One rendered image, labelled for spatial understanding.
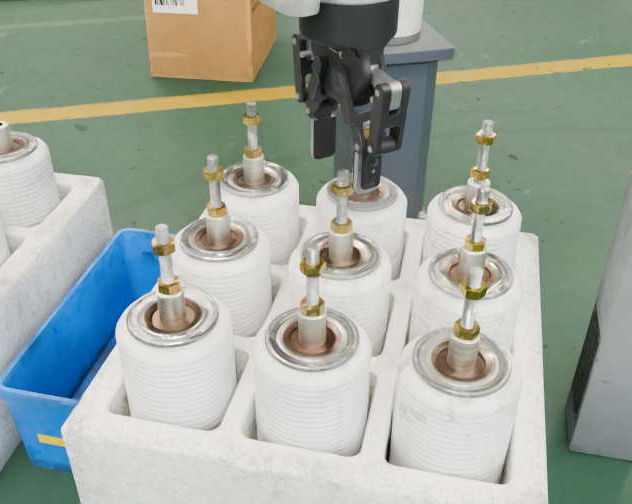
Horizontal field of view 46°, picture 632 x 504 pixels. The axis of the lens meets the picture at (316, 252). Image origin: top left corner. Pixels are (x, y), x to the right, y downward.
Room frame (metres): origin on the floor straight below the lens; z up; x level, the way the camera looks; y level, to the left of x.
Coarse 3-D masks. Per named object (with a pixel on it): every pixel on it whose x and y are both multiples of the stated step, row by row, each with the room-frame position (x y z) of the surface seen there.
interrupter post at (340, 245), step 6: (330, 228) 0.56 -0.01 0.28; (330, 234) 0.56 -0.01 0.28; (336, 234) 0.55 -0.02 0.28; (342, 234) 0.55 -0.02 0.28; (348, 234) 0.55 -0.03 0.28; (330, 240) 0.56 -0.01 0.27; (336, 240) 0.55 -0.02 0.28; (342, 240) 0.55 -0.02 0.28; (348, 240) 0.55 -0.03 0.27; (330, 246) 0.56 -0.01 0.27; (336, 246) 0.55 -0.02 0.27; (342, 246) 0.55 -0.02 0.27; (348, 246) 0.55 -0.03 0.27; (330, 252) 0.56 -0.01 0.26; (336, 252) 0.55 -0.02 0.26; (342, 252) 0.55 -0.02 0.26; (348, 252) 0.55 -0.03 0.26; (330, 258) 0.56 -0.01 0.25; (336, 258) 0.55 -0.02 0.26; (342, 258) 0.55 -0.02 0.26; (348, 258) 0.55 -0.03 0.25
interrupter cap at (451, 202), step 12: (444, 192) 0.67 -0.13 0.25; (456, 192) 0.67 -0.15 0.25; (492, 192) 0.68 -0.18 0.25; (444, 204) 0.65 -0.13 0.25; (456, 204) 0.65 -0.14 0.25; (492, 204) 0.65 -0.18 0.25; (504, 204) 0.65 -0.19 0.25; (456, 216) 0.63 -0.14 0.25; (468, 216) 0.63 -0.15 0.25; (492, 216) 0.63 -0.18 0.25; (504, 216) 0.63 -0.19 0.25
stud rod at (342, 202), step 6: (342, 174) 0.56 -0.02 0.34; (348, 174) 0.56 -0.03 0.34; (342, 180) 0.56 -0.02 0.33; (348, 180) 0.56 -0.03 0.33; (342, 186) 0.56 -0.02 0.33; (342, 198) 0.56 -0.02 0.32; (342, 204) 0.56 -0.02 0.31; (342, 210) 0.56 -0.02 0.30; (336, 216) 0.56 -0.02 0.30; (342, 216) 0.56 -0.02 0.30; (342, 222) 0.56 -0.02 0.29
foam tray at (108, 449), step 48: (528, 240) 0.69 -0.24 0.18; (288, 288) 0.60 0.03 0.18; (528, 288) 0.61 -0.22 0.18; (240, 336) 0.53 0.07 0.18; (528, 336) 0.53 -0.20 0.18; (96, 384) 0.46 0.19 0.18; (240, 384) 0.46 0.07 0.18; (384, 384) 0.47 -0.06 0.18; (528, 384) 0.47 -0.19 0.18; (96, 432) 0.41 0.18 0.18; (144, 432) 0.41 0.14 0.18; (192, 432) 0.41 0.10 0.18; (240, 432) 0.41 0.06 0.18; (384, 432) 0.41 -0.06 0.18; (528, 432) 0.41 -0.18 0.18; (96, 480) 0.41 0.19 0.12; (144, 480) 0.40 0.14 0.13; (192, 480) 0.39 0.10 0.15; (240, 480) 0.38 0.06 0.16; (288, 480) 0.37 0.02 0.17; (336, 480) 0.36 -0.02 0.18; (384, 480) 0.36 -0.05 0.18; (432, 480) 0.36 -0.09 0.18; (528, 480) 0.37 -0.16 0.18
